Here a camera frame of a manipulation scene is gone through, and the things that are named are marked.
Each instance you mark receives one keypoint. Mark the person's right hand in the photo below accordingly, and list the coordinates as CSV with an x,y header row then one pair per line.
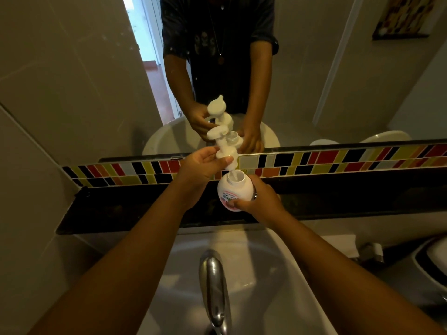
x,y
267,204

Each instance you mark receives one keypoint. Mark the white pump dispenser head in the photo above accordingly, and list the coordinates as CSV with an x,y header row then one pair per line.
x,y
223,143

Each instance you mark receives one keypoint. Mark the black stone ledge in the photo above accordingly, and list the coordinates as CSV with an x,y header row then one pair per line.
x,y
349,195

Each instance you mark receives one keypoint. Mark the person's right thumb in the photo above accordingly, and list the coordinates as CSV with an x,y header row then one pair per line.
x,y
239,204

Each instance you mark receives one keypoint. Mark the white toilet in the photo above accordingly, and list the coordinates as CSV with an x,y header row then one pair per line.
x,y
433,265

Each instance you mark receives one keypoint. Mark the white soap bottle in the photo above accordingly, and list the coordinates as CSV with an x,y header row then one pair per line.
x,y
237,190

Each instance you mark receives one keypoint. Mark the white paper sheet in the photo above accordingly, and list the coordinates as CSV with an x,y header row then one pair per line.
x,y
344,244

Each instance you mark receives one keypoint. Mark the chrome faucet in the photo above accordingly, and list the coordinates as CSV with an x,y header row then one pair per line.
x,y
213,286

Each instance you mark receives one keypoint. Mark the wall mirror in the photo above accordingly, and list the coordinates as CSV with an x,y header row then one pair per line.
x,y
87,66

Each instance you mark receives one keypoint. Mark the person's left thumb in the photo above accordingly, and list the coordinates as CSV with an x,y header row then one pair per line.
x,y
220,163

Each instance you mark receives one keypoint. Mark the white ceramic sink basin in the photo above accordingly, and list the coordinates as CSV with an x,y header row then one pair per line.
x,y
258,275

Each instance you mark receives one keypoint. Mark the person's left hand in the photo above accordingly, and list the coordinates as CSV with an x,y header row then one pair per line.
x,y
190,174

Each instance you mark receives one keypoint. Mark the chrome paper holder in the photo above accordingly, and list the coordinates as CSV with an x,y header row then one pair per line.
x,y
372,252

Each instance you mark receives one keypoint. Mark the person's left forearm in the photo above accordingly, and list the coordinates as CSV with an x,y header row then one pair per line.
x,y
132,268

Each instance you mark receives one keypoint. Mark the person's right forearm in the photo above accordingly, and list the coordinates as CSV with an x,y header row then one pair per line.
x,y
342,282

